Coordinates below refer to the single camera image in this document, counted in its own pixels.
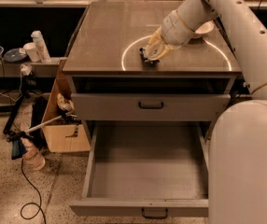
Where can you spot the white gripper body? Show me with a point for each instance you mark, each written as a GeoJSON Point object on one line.
{"type": "Point", "coordinates": [175, 29]}

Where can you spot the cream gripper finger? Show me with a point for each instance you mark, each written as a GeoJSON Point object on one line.
{"type": "Point", "coordinates": [159, 50]}
{"type": "Point", "coordinates": [155, 38]}

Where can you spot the dark blue rxbar packet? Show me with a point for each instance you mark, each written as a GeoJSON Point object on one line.
{"type": "Point", "coordinates": [145, 60]}

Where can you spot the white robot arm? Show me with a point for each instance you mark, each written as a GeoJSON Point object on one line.
{"type": "Point", "coordinates": [238, 147]}

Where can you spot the grey drawer cabinet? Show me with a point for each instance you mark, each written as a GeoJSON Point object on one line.
{"type": "Point", "coordinates": [105, 57]}

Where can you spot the closed top drawer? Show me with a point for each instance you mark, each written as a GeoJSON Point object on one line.
{"type": "Point", "coordinates": [149, 107]}

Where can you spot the open middle drawer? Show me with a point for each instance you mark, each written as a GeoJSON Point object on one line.
{"type": "Point", "coordinates": [153, 170]}

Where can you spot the white bowl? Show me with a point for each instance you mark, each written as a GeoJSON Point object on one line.
{"type": "Point", "coordinates": [204, 29]}

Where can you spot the white spray can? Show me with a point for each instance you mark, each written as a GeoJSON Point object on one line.
{"type": "Point", "coordinates": [41, 46]}

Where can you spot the white paper cup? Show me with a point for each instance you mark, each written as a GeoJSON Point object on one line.
{"type": "Point", "coordinates": [31, 51]}

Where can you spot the cardboard box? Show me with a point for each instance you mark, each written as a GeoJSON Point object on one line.
{"type": "Point", "coordinates": [62, 136]}

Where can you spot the blue plate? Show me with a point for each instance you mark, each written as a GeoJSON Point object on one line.
{"type": "Point", "coordinates": [15, 55]}

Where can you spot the spray bottle with blue trigger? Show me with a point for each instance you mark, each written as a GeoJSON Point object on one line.
{"type": "Point", "coordinates": [25, 148]}

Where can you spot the white rod tool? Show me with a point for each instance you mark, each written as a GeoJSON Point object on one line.
{"type": "Point", "coordinates": [16, 136]}

